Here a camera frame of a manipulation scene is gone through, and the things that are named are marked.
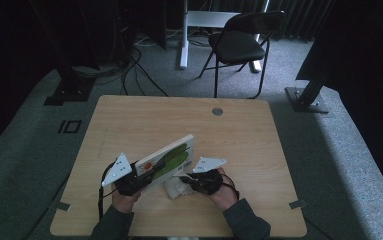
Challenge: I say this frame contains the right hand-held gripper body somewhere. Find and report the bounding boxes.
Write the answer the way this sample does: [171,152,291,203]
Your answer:
[190,156,228,196]

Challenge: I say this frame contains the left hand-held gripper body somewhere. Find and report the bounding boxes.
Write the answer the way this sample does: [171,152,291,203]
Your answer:
[101,152,152,197]

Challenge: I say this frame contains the grey cloth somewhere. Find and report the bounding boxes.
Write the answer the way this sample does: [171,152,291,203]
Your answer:
[164,176,195,200]

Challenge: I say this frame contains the white picture book green leaf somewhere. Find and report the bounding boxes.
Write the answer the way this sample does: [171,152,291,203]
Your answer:
[134,134,196,193]

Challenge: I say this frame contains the person's right hand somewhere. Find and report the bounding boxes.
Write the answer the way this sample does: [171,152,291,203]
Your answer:
[210,167,239,212]

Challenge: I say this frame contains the person's left hand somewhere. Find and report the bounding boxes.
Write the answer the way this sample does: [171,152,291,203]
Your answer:
[112,190,142,214]

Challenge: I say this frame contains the grey tape piece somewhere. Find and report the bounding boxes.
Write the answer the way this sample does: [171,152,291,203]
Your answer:
[288,199,308,210]
[54,201,71,212]

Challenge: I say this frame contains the black metal stand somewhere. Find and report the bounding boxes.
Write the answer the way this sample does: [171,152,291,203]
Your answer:
[28,0,98,107]
[284,0,338,114]

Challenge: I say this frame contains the black folding chair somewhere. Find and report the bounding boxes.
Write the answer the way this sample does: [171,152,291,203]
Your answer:
[198,10,287,100]

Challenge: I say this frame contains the black equipment cabinet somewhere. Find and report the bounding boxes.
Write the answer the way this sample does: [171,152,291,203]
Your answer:
[117,0,167,51]

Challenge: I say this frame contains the right hand-held gripper cable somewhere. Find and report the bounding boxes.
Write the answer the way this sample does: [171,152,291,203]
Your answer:
[223,173,240,201]

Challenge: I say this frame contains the hand-held gripper cable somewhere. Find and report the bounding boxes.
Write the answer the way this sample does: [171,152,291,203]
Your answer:
[223,173,240,201]
[97,159,120,221]

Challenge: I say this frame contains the left hand-held gripper cable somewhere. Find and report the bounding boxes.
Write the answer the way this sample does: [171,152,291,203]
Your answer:
[97,159,120,221]

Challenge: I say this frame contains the black floor cables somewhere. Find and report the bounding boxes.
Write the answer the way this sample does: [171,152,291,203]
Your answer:
[72,29,170,98]

